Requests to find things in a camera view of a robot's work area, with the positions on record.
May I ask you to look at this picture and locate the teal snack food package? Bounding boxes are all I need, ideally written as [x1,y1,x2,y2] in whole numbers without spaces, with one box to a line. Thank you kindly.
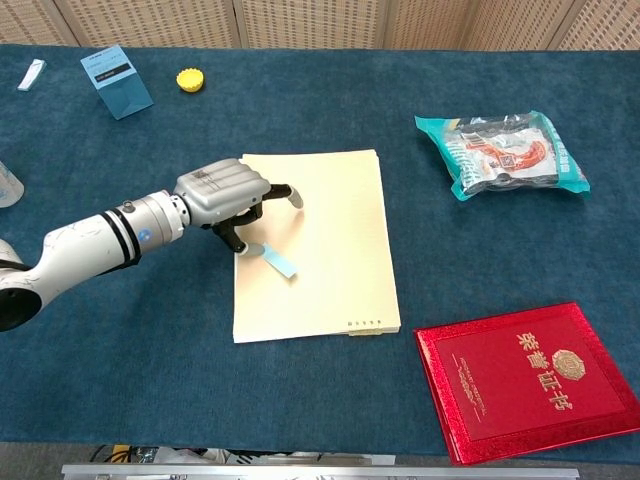
[414,110,592,203]

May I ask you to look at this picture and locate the light blue cardboard box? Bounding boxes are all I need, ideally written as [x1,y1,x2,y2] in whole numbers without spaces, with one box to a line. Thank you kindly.
[79,44,155,121]

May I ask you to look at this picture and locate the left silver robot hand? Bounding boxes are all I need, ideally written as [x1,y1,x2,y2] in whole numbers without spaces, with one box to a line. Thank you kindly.
[172,158,305,258]

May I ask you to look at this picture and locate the aluminium profile rail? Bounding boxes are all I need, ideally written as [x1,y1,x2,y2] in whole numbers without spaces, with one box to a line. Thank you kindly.
[60,463,581,480]

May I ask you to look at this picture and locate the yellow plastic bottle cap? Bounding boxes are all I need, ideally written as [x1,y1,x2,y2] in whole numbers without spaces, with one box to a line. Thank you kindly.
[175,67,206,94]

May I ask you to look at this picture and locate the red certificate folder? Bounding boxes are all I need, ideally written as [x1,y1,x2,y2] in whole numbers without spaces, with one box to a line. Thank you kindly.
[412,301,640,467]

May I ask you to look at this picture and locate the yellow index tabs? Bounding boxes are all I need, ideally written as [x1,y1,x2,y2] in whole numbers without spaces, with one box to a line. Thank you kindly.
[346,319,385,337]

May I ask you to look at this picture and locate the light blue paper strip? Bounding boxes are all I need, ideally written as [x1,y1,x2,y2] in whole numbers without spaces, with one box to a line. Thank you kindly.
[259,243,299,279]

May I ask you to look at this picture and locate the wicker folding screen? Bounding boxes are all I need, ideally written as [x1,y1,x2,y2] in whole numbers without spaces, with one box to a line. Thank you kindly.
[0,0,640,51]

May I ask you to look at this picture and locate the cream paper stack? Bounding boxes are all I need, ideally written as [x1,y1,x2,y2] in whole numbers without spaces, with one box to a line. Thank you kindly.
[232,148,402,345]

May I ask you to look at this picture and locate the teal felt table cloth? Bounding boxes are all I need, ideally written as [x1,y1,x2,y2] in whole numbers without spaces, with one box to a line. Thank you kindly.
[0,43,640,457]

